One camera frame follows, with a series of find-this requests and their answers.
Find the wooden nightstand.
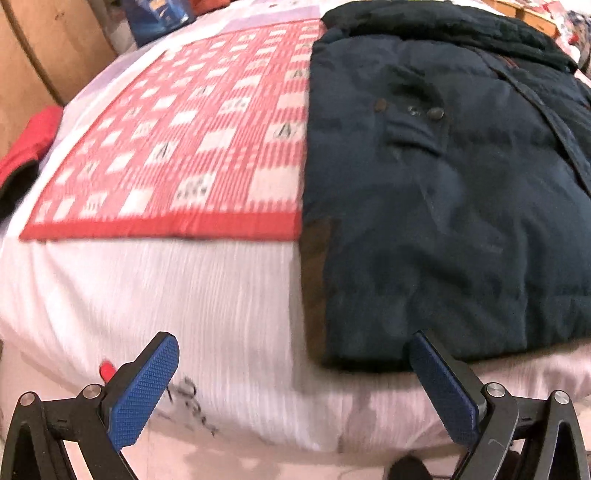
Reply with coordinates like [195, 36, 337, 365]
[480, 0, 568, 38]

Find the red and black cloth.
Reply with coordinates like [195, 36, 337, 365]
[0, 105, 64, 217]

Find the red checkered blanket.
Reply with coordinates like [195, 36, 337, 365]
[19, 18, 326, 241]

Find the black round object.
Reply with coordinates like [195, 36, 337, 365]
[388, 455, 432, 480]

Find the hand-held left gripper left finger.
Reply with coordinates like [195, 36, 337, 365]
[0, 331, 181, 480]

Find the blue box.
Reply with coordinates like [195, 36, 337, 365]
[121, 0, 195, 47]

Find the wooden cabinet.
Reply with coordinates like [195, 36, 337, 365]
[0, 0, 118, 158]

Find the dark navy padded jacket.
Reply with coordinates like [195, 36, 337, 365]
[299, 0, 591, 372]

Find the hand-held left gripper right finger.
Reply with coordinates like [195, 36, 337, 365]
[409, 329, 591, 480]

